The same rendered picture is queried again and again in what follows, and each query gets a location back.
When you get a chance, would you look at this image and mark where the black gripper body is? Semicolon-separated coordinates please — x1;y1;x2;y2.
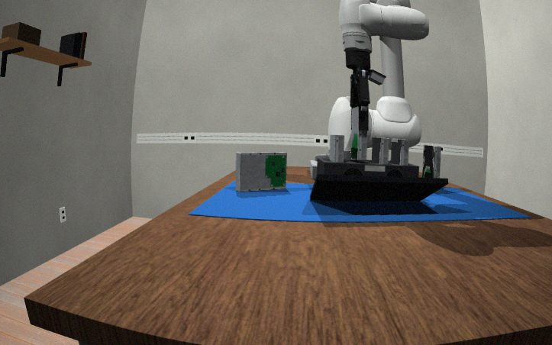
346;50;370;82

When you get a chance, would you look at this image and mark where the dark grey drive dock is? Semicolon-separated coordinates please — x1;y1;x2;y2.
317;157;419;177

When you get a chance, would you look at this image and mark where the blue flat mat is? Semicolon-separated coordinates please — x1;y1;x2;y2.
189;181;531;223

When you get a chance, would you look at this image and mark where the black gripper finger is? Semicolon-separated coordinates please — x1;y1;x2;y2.
353;69;370;131
350;74;359;130

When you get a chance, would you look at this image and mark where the status display screen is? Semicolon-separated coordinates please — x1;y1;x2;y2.
310;174;448;202

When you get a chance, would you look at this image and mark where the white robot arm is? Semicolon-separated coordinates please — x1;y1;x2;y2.
328;0;429;159

